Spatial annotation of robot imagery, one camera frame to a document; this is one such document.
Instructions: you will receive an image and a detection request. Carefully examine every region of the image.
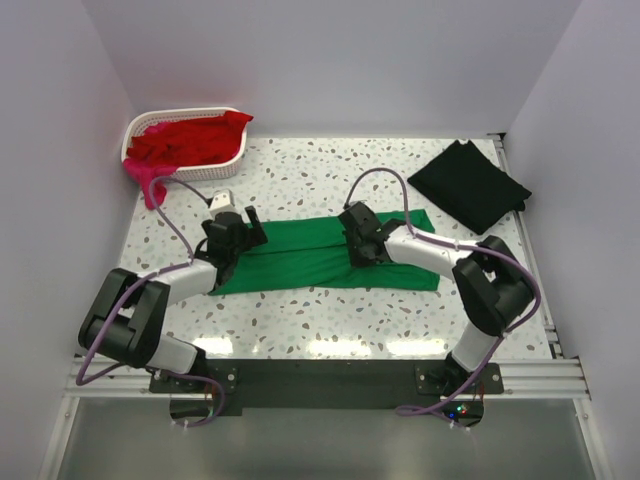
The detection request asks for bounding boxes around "folded black t-shirt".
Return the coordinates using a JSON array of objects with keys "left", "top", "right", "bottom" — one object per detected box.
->
[{"left": 407, "top": 140, "right": 532, "bottom": 235}]

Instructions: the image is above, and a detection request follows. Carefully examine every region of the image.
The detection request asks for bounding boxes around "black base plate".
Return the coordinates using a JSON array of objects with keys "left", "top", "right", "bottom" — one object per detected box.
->
[{"left": 149, "top": 359, "right": 505, "bottom": 422}]

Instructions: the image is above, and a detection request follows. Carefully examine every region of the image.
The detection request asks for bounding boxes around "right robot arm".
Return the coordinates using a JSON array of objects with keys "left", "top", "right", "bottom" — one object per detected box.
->
[{"left": 339, "top": 202, "right": 540, "bottom": 394}]

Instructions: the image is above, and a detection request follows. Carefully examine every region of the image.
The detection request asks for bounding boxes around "pink t-shirt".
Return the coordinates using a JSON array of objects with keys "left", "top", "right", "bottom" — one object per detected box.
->
[{"left": 123, "top": 124, "right": 174, "bottom": 210}]

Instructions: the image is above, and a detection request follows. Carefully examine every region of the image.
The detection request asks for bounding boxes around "green t-shirt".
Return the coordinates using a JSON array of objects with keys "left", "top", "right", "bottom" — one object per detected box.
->
[{"left": 210, "top": 217, "right": 440, "bottom": 296}]

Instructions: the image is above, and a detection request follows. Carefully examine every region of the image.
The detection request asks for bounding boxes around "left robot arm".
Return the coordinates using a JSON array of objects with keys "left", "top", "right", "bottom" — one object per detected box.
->
[{"left": 77, "top": 206, "right": 268, "bottom": 392}]

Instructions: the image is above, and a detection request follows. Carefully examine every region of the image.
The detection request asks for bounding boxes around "white perforated laundry basket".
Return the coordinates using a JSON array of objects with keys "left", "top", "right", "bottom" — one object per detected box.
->
[{"left": 121, "top": 106, "right": 247, "bottom": 181}]

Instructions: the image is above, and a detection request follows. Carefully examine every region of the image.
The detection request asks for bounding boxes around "red t-shirt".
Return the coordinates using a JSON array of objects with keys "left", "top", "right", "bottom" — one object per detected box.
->
[{"left": 125, "top": 111, "right": 253, "bottom": 168}]

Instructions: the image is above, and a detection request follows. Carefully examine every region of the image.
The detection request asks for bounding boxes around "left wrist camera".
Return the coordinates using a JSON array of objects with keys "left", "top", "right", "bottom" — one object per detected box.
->
[{"left": 207, "top": 189, "right": 238, "bottom": 219}]

